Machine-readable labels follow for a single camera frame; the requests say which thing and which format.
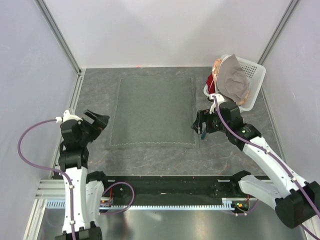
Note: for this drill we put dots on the aluminium frame post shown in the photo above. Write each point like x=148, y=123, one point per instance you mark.
x=58, y=34
x=293, y=4

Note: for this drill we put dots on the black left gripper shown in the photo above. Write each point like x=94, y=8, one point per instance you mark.
x=98, y=125

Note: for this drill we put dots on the red cloth in basket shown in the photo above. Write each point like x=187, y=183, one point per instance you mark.
x=211, y=84

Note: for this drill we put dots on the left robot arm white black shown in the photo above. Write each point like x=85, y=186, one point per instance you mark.
x=83, y=191

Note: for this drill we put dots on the gold spoon green handle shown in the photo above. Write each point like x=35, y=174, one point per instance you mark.
x=203, y=135

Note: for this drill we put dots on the left aluminium frame post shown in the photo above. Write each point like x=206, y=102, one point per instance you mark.
x=58, y=34

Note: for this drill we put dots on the slotted cable duct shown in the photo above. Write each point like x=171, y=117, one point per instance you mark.
x=226, y=205

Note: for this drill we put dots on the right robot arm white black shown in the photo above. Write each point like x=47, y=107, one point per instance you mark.
x=293, y=198

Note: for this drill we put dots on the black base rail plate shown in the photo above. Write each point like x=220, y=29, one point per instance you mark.
x=211, y=186

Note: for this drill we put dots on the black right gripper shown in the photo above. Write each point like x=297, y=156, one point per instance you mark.
x=204, y=116

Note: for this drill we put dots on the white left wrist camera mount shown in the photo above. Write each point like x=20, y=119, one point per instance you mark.
x=69, y=114

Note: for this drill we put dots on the right aluminium frame post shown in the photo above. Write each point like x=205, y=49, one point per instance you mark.
x=293, y=4

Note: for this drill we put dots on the grey-green cloth napkin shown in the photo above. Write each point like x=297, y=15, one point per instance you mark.
x=154, y=111

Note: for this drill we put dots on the patterned pink cloth in basket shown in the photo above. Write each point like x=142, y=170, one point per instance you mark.
x=216, y=66

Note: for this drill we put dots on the grey cloth in basket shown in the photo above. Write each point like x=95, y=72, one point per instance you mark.
x=232, y=80

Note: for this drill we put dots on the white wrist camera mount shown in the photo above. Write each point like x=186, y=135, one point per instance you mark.
x=216, y=100
x=69, y=114

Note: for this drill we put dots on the white plastic basket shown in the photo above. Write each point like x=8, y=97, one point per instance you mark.
x=255, y=75

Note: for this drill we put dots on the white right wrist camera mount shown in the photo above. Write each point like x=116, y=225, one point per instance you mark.
x=216, y=100

